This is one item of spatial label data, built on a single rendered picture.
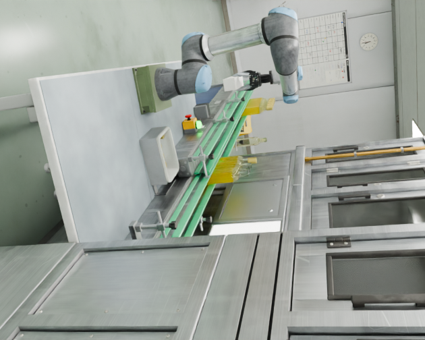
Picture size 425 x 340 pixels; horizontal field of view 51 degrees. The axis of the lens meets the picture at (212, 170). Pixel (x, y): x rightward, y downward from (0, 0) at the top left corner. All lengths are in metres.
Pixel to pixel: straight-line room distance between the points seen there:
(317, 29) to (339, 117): 1.58
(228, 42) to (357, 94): 6.32
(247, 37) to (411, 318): 1.32
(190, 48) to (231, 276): 1.19
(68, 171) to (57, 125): 0.15
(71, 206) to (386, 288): 0.94
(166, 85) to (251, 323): 1.28
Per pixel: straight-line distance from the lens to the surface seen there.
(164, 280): 1.17
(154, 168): 1.98
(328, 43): 7.95
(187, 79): 1.97
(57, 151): 1.43
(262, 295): 1.03
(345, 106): 8.21
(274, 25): 1.87
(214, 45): 1.99
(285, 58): 1.83
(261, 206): 2.17
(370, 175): 2.47
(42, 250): 1.50
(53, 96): 1.45
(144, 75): 1.99
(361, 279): 1.09
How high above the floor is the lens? 1.55
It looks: 15 degrees down
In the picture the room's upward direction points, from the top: 85 degrees clockwise
